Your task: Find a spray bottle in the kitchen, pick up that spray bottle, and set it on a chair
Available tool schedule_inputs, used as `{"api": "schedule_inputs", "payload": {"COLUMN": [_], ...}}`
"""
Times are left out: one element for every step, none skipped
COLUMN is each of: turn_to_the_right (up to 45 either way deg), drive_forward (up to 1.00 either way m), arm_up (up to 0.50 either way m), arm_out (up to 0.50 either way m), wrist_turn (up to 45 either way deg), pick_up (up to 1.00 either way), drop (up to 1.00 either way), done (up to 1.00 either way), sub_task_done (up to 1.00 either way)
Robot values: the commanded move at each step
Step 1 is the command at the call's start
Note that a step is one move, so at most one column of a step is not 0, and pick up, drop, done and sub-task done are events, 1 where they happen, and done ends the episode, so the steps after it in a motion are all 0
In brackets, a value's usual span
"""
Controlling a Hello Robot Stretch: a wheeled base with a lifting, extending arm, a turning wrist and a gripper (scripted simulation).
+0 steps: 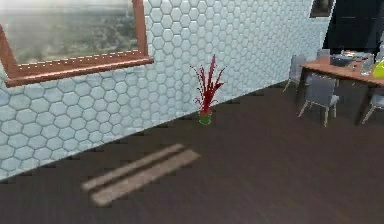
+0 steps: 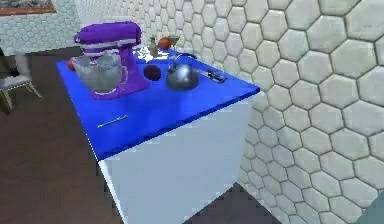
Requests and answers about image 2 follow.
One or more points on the small brown bottle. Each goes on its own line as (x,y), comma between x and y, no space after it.
(153,48)

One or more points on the purple stand mixer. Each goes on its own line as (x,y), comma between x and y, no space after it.
(128,46)

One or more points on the silver kettle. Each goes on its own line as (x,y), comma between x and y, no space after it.
(182,78)

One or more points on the silver knife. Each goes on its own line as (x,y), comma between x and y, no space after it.
(112,121)

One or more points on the small red fruit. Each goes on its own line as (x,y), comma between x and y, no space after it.
(70,64)

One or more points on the dark red round fruit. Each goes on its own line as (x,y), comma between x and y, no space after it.
(152,72)

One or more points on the white cabinet with blue worktop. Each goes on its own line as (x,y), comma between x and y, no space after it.
(173,173)

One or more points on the black and silver utensil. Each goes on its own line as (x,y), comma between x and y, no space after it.
(213,76)

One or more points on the red tomato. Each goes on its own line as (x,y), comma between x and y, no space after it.
(164,43)

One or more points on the grey chair with wooden legs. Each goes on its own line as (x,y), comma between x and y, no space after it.
(15,81)

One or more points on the framed picture with brown frame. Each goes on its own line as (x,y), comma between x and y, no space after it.
(25,7)

